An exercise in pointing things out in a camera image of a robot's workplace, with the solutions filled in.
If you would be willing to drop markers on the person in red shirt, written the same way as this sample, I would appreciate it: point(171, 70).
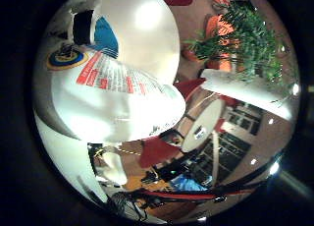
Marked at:
point(157, 150)

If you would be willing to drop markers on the blue object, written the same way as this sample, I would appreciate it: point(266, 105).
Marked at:
point(188, 184)

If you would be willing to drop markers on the small round white table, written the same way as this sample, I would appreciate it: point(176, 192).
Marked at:
point(204, 124)

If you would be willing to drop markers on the dark shelf unit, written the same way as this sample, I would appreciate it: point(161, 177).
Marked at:
point(229, 147)

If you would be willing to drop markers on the white planter box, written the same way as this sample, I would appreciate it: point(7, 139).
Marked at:
point(245, 91)

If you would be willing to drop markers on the orange chair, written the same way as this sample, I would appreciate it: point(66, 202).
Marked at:
point(219, 29)

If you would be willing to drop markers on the green leafy plant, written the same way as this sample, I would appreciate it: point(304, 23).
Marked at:
point(251, 45)

